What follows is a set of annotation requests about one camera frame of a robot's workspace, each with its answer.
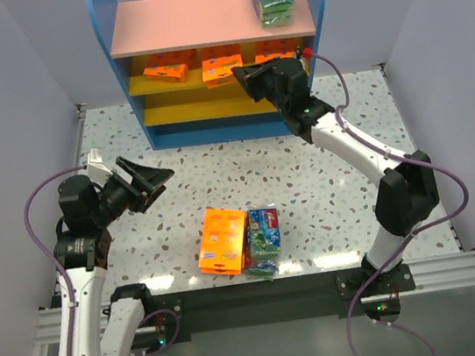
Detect orange sponge box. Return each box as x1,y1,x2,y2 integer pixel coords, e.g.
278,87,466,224
254,38,302,64
200,44,243,89
198,209,246,276
143,49,196,83

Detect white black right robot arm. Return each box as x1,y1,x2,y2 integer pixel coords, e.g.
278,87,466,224
231,58,440,286

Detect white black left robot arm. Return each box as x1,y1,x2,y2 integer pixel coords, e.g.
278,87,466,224
30,157,181,356

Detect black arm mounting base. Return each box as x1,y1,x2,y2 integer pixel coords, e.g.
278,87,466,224
103,259,416,354

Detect blue shelf unit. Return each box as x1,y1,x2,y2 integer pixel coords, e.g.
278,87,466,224
86,0,325,150

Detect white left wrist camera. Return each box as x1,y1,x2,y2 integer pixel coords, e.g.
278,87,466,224
86,147,113,186

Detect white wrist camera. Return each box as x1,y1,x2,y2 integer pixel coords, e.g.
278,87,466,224
295,47,314,61
86,147,113,186

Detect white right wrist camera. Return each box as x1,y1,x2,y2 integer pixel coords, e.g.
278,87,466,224
295,47,314,61

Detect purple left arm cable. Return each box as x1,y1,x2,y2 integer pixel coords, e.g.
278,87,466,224
18,155,187,356

